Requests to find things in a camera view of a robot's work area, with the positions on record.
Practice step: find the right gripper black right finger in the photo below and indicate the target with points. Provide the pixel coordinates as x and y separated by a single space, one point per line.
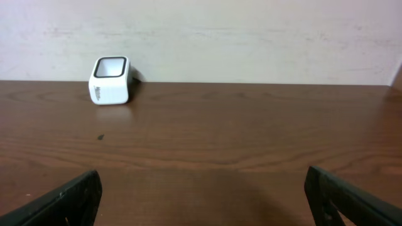
329 198

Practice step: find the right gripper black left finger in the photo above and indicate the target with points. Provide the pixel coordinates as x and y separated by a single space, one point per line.
74 203

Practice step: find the white barcode scanner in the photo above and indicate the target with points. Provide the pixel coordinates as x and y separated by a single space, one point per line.
110 80

